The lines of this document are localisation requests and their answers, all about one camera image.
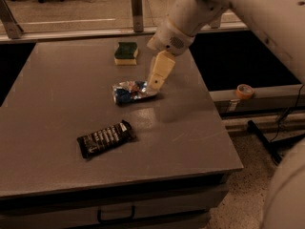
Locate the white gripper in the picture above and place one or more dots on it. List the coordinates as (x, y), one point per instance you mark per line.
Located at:
(171, 39)

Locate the crushed redbull can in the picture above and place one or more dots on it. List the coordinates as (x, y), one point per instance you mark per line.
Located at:
(131, 91)

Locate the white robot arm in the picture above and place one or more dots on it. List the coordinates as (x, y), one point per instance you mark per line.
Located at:
(279, 25)

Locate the green yellow sponge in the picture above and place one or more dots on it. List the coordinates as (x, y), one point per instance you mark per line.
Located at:
(126, 54)

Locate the black snack bar wrapper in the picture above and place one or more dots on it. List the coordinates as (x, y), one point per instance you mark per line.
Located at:
(106, 139)

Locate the orange tape roll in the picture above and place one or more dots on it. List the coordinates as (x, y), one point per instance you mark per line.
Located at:
(244, 91)

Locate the black stand leg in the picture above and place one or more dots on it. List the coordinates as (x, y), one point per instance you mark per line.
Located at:
(273, 146)

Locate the grey table drawer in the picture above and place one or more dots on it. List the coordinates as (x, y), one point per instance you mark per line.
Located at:
(180, 211)

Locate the middle metal glass bracket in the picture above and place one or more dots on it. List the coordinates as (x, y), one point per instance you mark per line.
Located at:
(137, 16)

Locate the metal glass bracket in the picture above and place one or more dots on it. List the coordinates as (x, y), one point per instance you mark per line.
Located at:
(216, 23)
(137, 16)
(13, 30)

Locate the right metal glass bracket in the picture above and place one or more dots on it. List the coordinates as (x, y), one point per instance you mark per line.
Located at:
(216, 23)

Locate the left metal glass bracket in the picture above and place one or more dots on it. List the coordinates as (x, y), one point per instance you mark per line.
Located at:
(13, 30)

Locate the black drawer handle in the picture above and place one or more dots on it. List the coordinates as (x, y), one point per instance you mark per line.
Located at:
(115, 214)

